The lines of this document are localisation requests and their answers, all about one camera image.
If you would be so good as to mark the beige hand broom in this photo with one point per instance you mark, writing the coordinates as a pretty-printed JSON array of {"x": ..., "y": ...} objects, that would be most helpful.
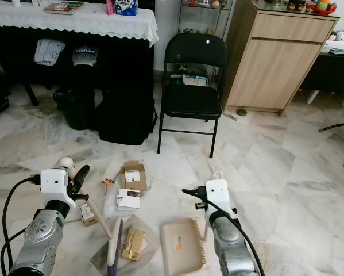
[{"x": 100, "y": 218}]

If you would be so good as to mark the beige dustpan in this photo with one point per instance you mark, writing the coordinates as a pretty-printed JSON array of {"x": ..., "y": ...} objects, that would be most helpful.
[{"x": 180, "y": 247}]

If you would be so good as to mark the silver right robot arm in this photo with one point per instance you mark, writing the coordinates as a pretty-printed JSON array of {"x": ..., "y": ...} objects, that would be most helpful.
[{"x": 232, "y": 244}]

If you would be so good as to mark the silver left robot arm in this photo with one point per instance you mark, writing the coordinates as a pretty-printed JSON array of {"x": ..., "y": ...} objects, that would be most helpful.
[{"x": 42, "y": 241}]

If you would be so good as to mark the red white crumpled wrapper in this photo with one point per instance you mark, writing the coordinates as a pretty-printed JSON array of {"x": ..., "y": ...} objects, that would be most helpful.
[{"x": 108, "y": 182}]

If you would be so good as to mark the white packaging card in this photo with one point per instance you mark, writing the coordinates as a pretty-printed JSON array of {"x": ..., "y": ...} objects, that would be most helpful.
[{"x": 128, "y": 199}]

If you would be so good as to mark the brown labelled cardboard box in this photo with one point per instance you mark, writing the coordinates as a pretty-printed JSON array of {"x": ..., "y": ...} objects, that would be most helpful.
[{"x": 143, "y": 185}]

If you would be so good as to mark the black waste bin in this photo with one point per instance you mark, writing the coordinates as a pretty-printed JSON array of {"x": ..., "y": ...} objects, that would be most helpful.
[{"x": 75, "y": 106}]

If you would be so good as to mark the black boxy bag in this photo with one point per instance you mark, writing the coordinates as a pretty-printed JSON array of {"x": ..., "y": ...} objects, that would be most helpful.
[{"x": 126, "y": 118}]

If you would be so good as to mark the flat gold box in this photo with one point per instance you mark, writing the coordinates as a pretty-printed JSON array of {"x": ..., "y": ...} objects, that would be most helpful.
[{"x": 133, "y": 245}]

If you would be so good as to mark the black table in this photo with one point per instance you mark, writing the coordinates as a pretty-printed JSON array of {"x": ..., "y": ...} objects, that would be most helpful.
[{"x": 29, "y": 94}]

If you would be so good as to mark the small green lid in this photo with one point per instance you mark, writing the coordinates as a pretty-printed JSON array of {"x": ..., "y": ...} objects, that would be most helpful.
[{"x": 241, "y": 112}]

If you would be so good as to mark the black folding chair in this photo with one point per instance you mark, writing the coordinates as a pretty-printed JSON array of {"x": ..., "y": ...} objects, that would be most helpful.
[{"x": 194, "y": 100}]

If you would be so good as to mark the folded grey shirt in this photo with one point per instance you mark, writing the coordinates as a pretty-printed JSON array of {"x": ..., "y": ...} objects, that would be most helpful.
[{"x": 49, "y": 50}]

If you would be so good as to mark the white lace tablecloth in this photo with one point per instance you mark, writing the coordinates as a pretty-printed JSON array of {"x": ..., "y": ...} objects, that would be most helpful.
[{"x": 74, "y": 23}]

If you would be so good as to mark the light wooden cabinet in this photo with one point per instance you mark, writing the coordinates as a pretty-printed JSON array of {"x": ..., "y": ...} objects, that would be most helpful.
[{"x": 275, "y": 69}]

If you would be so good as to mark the black chair base leg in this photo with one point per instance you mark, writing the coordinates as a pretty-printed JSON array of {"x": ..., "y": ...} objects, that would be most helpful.
[{"x": 338, "y": 125}]

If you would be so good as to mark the flat printed tray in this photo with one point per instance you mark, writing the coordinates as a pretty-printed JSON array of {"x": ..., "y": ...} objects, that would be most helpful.
[{"x": 64, "y": 7}]

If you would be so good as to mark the pink slim item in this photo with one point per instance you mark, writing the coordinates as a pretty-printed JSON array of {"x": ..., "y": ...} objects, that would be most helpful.
[{"x": 109, "y": 6}]

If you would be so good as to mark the blue tissue pack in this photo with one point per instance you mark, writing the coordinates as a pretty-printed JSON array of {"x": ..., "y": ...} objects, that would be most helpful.
[{"x": 126, "y": 6}]

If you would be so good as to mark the black desk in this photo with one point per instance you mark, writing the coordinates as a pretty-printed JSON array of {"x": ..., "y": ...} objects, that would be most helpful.
[{"x": 329, "y": 72}]

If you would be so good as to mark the glass display shelf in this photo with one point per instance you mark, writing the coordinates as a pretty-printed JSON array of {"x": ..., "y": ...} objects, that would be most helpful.
[{"x": 200, "y": 14}]

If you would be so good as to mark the pile of white papers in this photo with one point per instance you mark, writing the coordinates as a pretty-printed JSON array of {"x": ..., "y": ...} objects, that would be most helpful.
[{"x": 343, "y": 46}]

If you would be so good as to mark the dark ornament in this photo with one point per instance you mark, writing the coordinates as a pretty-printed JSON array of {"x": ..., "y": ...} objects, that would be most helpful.
[{"x": 297, "y": 6}]

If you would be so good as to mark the red fruit bowl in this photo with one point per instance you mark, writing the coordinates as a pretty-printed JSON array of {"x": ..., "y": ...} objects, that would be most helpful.
[{"x": 322, "y": 7}]

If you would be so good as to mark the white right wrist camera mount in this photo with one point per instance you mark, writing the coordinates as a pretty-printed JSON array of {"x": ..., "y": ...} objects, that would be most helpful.
[{"x": 217, "y": 195}]

